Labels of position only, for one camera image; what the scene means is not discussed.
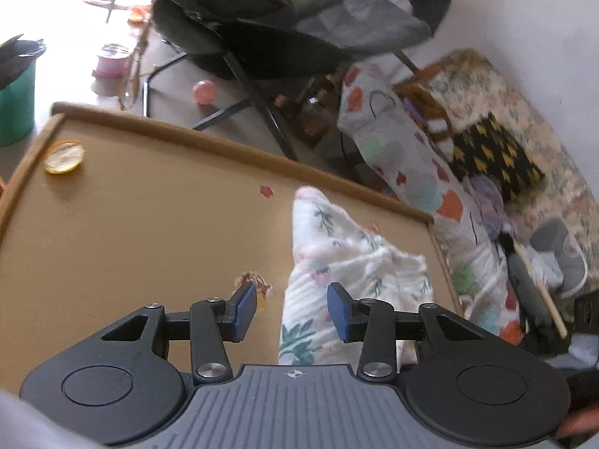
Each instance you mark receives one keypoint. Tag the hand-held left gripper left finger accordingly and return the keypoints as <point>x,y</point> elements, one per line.
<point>245,311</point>

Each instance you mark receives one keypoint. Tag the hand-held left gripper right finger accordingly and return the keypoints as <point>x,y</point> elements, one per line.
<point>338,311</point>

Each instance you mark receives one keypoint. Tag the white floral shirt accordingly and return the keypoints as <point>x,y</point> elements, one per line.
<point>337,252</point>

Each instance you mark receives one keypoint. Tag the purple clothes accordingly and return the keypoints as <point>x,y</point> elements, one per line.
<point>489,196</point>

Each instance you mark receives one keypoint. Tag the quilted heart pattern blanket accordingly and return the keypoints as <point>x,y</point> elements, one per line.
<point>402,168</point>

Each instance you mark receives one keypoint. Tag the wooden stick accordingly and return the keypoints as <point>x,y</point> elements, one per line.
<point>543,290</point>

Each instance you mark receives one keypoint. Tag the pink ball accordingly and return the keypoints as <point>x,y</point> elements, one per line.
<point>204,92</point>

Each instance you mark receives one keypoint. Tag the black yellow tree pattern pillow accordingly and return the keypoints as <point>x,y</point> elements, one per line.
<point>496,154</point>

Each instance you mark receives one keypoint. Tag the brown white plush toy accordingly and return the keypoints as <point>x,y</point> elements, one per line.
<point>430,107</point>

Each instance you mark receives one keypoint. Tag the grey cloth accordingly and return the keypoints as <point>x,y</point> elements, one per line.
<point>552,238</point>

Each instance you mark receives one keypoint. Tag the wooden stool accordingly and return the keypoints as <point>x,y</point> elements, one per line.
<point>135,70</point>

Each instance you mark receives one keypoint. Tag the black folding lounge chair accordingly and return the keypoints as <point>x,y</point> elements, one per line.
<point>262,42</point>

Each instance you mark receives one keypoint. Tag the floral sofa cover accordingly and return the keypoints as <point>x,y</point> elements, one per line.
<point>529,117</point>

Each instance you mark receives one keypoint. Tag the pink toy pot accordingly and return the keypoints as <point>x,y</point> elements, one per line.
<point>112,61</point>

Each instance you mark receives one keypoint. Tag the green trash bin black bag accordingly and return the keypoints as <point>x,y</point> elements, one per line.
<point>16,103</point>

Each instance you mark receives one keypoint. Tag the orange toy bowl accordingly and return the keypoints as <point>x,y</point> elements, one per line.
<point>135,15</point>

